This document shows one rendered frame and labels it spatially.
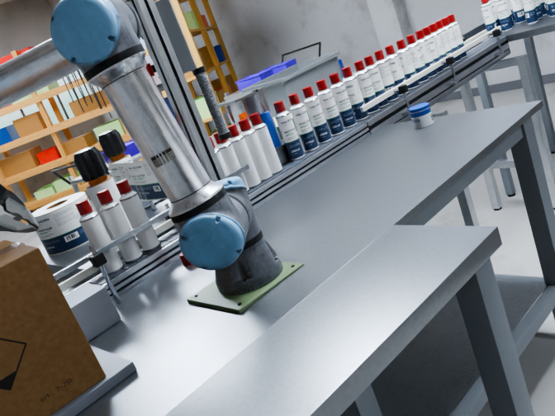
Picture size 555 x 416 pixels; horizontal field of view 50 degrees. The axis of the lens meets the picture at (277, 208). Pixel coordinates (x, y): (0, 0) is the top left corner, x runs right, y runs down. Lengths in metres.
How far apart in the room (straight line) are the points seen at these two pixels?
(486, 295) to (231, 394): 0.53
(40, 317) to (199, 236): 0.30
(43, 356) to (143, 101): 0.47
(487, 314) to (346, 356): 0.38
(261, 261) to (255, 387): 0.37
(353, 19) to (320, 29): 0.52
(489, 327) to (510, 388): 0.15
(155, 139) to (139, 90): 0.09
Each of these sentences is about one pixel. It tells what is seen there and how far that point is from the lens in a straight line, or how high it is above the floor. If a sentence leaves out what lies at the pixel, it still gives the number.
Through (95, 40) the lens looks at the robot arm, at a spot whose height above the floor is 1.40.
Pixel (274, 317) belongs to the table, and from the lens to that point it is 1.12.
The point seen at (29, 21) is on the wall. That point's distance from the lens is 10.21.
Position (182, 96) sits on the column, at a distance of 1.57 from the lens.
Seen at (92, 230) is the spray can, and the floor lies 1.01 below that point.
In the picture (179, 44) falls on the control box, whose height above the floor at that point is 1.36.
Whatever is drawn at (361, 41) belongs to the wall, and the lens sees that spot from 6.79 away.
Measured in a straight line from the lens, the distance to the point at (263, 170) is 1.88.
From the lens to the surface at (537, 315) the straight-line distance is 2.04.
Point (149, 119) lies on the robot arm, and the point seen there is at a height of 1.25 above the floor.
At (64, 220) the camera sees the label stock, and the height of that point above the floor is 0.98.
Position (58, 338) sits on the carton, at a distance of 1.11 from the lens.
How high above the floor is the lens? 1.32
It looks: 16 degrees down
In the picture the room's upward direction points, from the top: 21 degrees counter-clockwise
